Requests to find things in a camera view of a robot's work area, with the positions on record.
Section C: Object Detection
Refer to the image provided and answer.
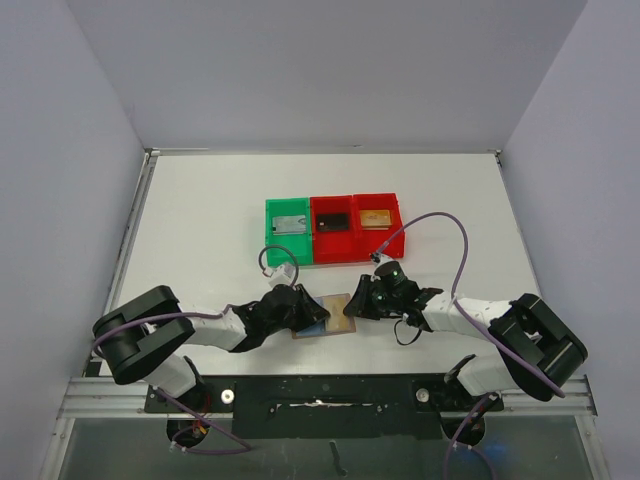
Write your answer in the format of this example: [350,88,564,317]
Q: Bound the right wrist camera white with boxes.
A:
[370,252,394,266]

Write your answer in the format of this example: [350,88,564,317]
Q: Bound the red plastic double bin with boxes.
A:
[310,193,405,264]

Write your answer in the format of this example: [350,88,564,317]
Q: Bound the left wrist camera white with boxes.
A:
[263,262,298,287]

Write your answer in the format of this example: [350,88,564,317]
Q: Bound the gold VIP card in holder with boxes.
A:
[323,294,354,334]

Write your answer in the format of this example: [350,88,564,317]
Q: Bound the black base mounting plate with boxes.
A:
[144,374,478,440]

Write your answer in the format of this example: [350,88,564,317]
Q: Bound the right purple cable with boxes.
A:
[369,212,566,480]

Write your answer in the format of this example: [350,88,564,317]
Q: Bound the silver credit card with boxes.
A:
[271,215,307,235]

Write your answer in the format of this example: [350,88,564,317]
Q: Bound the green plastic bin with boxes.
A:
[265,197,313,266]

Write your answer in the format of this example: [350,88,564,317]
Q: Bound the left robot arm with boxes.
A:
[92,284,330,398]

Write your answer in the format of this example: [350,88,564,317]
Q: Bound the brown leather card holder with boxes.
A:
[292,293,356,340]

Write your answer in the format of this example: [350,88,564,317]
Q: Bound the black credit card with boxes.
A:
[316,212,350,233]

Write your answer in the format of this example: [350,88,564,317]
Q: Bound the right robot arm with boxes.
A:
[344,260,588,402]

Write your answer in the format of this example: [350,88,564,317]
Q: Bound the gold credit card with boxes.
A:
[359,209,393,230]

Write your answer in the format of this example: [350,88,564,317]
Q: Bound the blue credit card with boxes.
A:
[292,297,331,338]

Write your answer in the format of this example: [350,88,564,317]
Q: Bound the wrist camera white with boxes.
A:
[370,252,394,266]
[263,262,298,287]

